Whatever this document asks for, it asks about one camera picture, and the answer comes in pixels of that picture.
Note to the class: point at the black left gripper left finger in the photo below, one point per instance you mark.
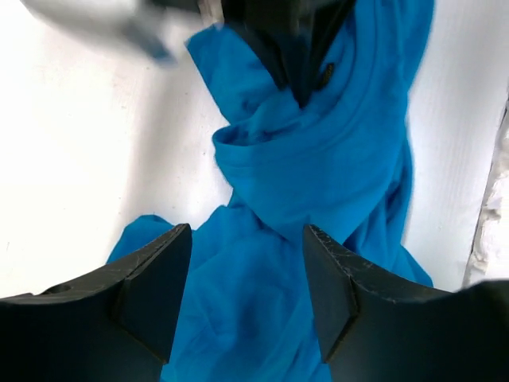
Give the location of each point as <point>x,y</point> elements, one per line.
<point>116,323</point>

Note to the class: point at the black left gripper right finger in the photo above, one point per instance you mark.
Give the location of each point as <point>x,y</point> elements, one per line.
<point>373,325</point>

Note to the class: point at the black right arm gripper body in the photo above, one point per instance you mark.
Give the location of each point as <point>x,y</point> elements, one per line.
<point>290,37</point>

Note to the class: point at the blue t shirt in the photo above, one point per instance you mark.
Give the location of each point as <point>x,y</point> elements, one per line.
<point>343,163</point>

